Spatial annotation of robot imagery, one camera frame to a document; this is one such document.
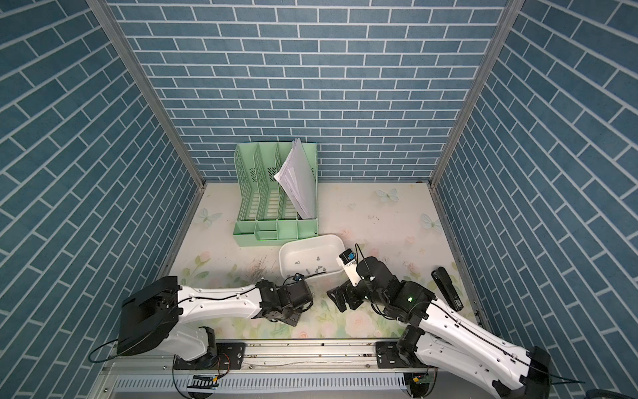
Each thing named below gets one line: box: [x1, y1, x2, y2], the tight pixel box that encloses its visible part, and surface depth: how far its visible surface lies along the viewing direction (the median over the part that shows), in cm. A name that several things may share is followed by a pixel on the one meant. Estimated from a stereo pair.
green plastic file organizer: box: [232, 142, 319, 247], surface depth 104 cm
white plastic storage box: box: [279, 234, 347, 293], surface depth 96 cm
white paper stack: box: [273, 137, 317, 220], surface depth 93 cm
